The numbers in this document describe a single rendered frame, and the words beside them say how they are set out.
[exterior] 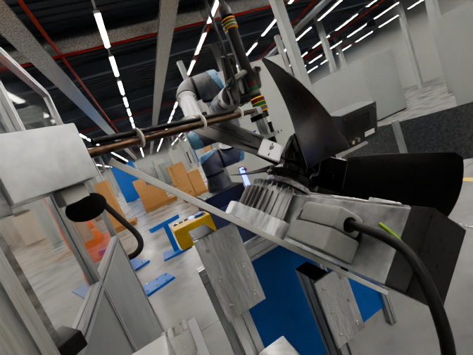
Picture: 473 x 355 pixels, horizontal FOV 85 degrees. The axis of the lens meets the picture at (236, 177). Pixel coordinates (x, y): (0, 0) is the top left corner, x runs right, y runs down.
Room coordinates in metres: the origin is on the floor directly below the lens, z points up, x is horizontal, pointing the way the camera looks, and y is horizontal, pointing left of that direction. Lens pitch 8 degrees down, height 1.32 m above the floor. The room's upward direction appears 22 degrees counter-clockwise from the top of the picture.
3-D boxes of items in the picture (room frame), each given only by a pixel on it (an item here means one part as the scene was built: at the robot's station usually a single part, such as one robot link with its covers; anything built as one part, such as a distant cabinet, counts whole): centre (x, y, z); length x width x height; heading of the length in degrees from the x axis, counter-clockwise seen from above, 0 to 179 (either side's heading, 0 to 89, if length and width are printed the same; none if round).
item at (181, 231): (1.06, 0.25, 1.02); 0.16 x 0.10 x 0.11; 109
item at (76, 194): (0.34, 0.20, 1.31); 0.05 x 0.04 x 0.05; 144
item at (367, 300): (1.19, -0.12, 0.45); 0.82 x 0.01 x 0.66; 109
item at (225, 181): (1.54, 0.11, 1.13); 0.15 x 0.15 x 0.10
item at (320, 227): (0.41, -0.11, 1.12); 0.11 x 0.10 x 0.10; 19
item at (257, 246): (1.19, -0.12, 0.82); 0.90 x 0.04 x 0.08; 109
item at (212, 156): (1.54, 0.10, 1.24); 0.13 x 0.12 x 0.14; 94
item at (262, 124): (0.81, -0.14, 1.33); 0.09 x 0.07 x 0.10; 144
